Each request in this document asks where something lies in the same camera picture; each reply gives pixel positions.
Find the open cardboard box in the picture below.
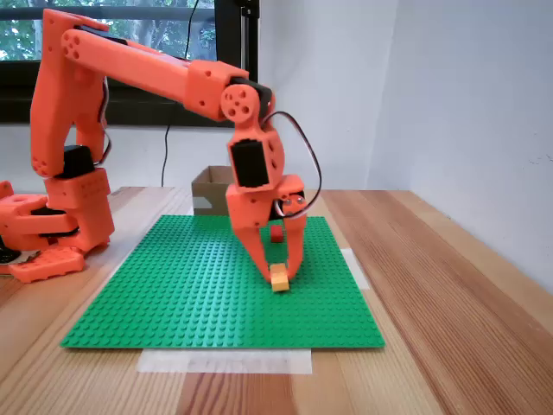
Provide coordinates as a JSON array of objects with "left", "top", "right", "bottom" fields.
[{"left": 191, "top": 165, "right": 234, "bottom": 217}]

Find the white blind cord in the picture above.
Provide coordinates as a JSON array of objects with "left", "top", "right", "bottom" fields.
[{"left": 239, "top": 7, "right": 249, "bottom": 81}]

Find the black table clamp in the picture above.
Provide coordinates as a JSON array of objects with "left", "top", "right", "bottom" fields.
[{"left": 0, "top": 235, "right": 38, "bottom": 265}]

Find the gripper servo cable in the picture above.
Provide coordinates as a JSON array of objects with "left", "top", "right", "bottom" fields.
[{"left": 263, "top": 111, "right": 323, "bottom": 220}]

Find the hanging black cable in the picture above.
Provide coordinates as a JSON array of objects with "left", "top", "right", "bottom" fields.
[{"left": 161, "top": 0, "right": 200, "bottom": 188}]

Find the black window frame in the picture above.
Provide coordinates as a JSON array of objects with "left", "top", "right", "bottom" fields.
[{"left": 0, "top": 0, "right": 243, "bottom": 130}]

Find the black vertical post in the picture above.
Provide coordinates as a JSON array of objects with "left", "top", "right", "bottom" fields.
[{"left": 239, "top": 0, "right": 260, "bottom": 86}]

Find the green lego baseplate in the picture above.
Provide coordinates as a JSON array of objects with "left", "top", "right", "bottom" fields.
[{"left": 59, "top": 214, "right": 386, "bottom": 349}]

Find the yellow lego block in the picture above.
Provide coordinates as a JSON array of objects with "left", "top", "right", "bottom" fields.
[{"left": 270, "top": 263, "right": 289, "bottom": 294}]

